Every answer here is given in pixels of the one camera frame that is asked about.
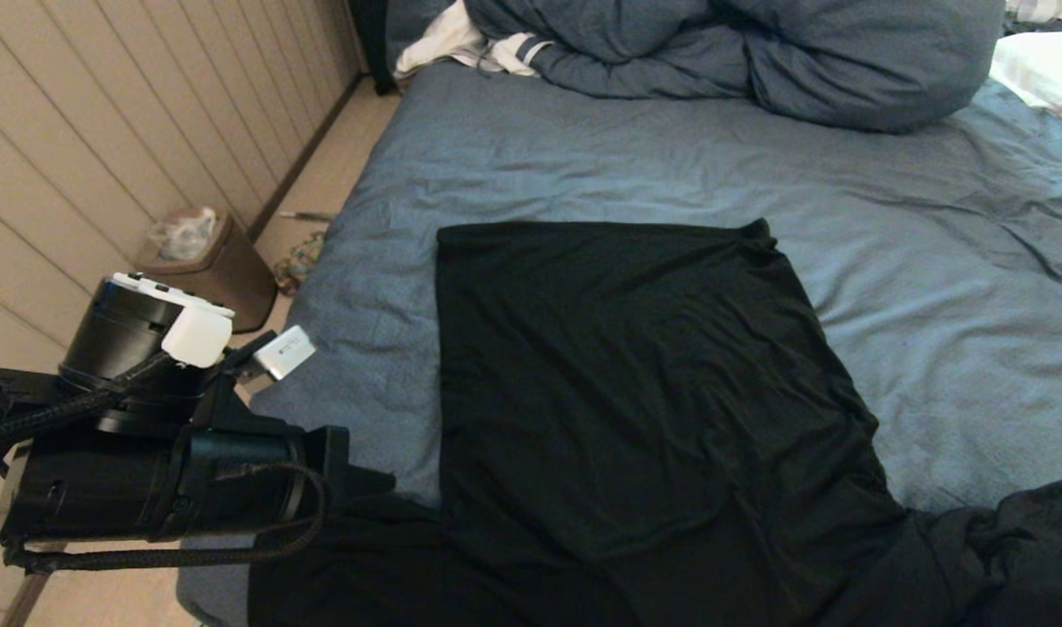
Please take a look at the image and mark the black moon print t-shirt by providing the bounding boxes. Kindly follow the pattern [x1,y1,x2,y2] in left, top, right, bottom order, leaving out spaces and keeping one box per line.
[248,218,1062,627]

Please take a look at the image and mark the brown trash bin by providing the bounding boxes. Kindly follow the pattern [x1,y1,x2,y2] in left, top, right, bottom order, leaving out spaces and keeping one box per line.
[135,207,279,334]

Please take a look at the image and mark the patterned crumpled cloth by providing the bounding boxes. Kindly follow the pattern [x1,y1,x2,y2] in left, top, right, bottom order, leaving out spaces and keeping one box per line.
[274,231,328,295]

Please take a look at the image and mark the crumpled plastic bin bag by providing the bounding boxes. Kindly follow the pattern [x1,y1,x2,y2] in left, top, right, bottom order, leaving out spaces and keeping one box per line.
[148,207,219,261]

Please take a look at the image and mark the dark bedside furniture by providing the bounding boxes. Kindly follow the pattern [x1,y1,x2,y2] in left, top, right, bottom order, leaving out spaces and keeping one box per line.
[350,0,401,95]

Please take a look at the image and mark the white striped garment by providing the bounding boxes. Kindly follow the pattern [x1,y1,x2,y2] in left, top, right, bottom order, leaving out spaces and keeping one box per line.
[394,0,555,78]

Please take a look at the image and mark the blue crumpled duvet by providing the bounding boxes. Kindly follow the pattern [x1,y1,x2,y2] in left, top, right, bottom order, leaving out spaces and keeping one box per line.
[387,0,1007,134]

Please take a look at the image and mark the white pillow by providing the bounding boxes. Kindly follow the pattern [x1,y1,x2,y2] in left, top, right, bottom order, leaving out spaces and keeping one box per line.
[991,28,1062,138]

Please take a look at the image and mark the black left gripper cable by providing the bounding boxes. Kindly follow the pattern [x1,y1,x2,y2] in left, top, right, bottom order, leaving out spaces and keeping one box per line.
[4,462,328,575]

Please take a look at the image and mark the white left wrist camera on bracket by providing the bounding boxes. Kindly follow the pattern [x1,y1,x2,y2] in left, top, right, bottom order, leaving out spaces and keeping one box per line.
[196,325,318,436]

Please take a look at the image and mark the braided black left arm cable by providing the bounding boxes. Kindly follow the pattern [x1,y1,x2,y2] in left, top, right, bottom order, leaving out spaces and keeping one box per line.
[0,348,177,464]

